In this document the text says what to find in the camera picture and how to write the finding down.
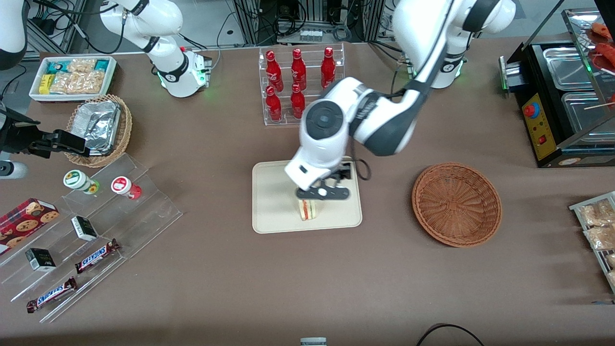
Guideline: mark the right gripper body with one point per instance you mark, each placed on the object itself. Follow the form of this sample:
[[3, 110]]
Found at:
[[19, 136]]

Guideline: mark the triangular sandwich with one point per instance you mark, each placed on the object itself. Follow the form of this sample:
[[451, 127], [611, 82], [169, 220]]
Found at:
[[308, 210]]

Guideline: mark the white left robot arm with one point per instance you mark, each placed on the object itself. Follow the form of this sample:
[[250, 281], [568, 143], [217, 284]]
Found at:
[[384, 120]]

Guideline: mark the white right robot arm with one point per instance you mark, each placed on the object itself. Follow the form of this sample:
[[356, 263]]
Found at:
[[169, 72]]

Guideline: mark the cream plastic tray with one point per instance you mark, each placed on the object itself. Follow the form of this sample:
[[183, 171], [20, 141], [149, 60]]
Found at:
[[274, 206]]

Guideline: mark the light wicker basket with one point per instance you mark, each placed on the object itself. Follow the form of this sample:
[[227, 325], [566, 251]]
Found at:
[[126, 125]]

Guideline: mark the brown wicker basket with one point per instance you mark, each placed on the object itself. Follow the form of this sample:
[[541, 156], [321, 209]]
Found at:
[[456, 206]]

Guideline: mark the aluminium foil container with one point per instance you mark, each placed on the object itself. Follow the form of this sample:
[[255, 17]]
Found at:
[[98, 125]]

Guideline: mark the green lid yogurt cup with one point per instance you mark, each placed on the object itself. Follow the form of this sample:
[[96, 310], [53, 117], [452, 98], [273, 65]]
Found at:
[[77, 179]]

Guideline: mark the large clear cracker bag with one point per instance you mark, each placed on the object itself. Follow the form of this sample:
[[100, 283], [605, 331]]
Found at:
[[79, 82]]

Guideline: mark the yellow snack packet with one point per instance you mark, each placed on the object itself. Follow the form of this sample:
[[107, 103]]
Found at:
[[45, 83]]

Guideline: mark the red lid yogurt cup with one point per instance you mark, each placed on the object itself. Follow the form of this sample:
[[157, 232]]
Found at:
[[122, 185]]

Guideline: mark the red cola bottle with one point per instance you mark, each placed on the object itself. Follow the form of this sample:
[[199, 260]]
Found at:
[[273, 69], [328, 65], [273, 105], [298, 67], [296, 101]]

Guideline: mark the teal snack packet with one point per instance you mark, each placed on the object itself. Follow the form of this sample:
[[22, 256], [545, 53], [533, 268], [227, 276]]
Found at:
[[55, 67]]

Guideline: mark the small clear cracker bag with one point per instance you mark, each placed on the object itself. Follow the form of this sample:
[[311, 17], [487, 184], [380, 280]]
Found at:
[[81, 64]]

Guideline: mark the white rectangular snack bin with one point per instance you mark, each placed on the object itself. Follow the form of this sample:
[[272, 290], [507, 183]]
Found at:
[[113, 72]]

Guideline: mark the red plaid cookie box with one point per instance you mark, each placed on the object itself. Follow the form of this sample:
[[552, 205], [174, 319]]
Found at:
[[24, 221]]

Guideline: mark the small black carton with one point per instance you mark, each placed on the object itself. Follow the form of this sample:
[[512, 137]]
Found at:
[[84, 228], [41, 259]]

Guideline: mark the clear acrylic stepped display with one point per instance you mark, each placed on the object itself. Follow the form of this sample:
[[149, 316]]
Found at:
[[153, 211]]

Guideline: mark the clear acrylic bottle rack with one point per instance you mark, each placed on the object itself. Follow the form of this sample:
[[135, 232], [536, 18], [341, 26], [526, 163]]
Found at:
[[283, 57]]

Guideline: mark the snickers chocolate bar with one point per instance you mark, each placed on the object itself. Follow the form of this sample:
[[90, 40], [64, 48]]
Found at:
[[96, 255], [50, 294]]

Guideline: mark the white power strip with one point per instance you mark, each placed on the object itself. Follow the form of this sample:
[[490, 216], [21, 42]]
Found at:
[[311, 35]]

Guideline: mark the small grey device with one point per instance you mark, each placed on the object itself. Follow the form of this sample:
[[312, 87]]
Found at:
[[313, 342]]

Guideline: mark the grey metal box green light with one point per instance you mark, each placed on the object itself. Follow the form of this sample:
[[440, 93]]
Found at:
[[510, 74]]

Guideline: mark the black food warmer appliance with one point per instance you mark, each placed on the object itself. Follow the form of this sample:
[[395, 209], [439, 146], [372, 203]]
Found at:
[[540, 144]]

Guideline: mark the stainless steel pan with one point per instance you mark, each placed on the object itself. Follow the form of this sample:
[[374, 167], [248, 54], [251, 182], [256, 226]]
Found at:
[[584, 113], [567, 69]]

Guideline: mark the clear bag of fried snack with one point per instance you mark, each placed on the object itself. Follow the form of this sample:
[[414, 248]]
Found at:
[[600, 238], [598, 214], [611, 261]]

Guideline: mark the red sausage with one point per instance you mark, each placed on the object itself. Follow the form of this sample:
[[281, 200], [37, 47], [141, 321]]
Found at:
[[601, 30], [608, 55]]

